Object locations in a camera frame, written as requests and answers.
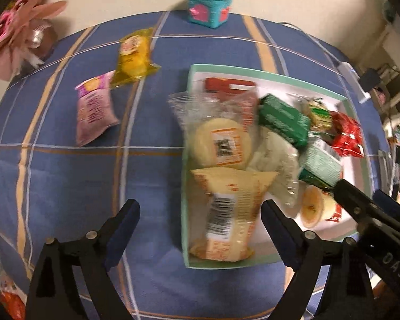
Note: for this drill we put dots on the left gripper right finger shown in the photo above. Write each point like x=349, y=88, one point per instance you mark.
x=347, y=293

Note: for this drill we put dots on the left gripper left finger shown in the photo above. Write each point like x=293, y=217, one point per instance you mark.
x=53, y=292

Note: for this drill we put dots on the red gold cake packet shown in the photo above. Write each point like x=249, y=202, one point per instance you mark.
x=336, y=211

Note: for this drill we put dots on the round yellow pastry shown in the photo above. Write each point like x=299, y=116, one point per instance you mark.
x=316, y=206

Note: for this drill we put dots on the light green snack packet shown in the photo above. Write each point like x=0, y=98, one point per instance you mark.
x=320, y=165

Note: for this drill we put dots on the red flower snack packet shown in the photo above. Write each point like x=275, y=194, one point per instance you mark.
x=348, y=140

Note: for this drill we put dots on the green cartoon pastry packet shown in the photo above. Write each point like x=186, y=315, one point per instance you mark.
x=317, y=112

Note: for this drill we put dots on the cream white snack packet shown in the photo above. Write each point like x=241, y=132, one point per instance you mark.
x=275, y=154

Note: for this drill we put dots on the dark green snack packet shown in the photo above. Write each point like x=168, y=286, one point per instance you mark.
x=285, y=120

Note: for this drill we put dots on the beige barcode snack packet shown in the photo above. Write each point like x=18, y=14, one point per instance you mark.
x=235, y=198

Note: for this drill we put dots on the clear round cake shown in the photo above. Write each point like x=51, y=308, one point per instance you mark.
x=220, y=132

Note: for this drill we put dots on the purple snack packet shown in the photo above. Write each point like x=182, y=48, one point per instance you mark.
x=95, y=112

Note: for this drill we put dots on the red brick snack packet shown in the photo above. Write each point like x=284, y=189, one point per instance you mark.
x=226, y=88

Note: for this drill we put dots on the yellow soft bread packet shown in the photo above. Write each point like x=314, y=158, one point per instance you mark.
x=134, y=58

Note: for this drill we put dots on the orange plastic bag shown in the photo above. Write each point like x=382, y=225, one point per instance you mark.
x=10, y=297

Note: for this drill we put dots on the teal rimmed white tray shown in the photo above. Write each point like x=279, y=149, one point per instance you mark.
x=193, y=200

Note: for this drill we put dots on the black power adapter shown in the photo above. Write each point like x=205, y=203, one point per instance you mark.
x=369, y=80

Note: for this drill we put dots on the white power strip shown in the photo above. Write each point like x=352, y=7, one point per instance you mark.
x=352, y=79

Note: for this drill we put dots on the white shelf furniture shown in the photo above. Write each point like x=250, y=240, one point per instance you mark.
x=383, y=55

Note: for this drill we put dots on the blue plaid tablecloth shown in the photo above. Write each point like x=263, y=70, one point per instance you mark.
x=51, y=188

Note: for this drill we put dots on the pink flower bouquet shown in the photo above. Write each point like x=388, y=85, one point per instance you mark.
x=26, y=35

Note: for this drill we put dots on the teal toy house box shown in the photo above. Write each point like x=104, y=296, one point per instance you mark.
x=209, y=13

